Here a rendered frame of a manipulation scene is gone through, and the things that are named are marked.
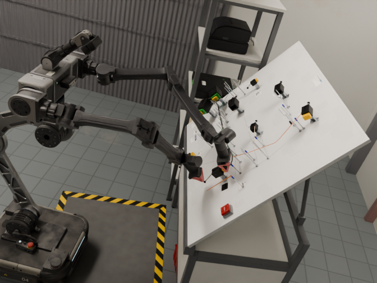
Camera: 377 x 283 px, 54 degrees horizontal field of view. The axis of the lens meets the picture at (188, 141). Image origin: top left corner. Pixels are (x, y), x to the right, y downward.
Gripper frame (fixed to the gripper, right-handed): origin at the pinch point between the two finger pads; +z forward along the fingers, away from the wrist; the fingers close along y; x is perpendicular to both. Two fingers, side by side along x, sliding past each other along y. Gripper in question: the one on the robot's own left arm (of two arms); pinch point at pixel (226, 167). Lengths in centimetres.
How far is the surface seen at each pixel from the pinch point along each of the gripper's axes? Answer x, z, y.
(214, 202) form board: 8.3, 11.3, -14.8
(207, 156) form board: 17.7, 14.1, 26.3
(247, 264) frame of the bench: -5, 43, -33
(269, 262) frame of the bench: -16, 47, -29
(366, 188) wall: -100, 195, 156
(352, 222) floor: -78, 187, 105
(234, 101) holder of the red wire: -2, -8, 51
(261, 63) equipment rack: -19, -8, 98
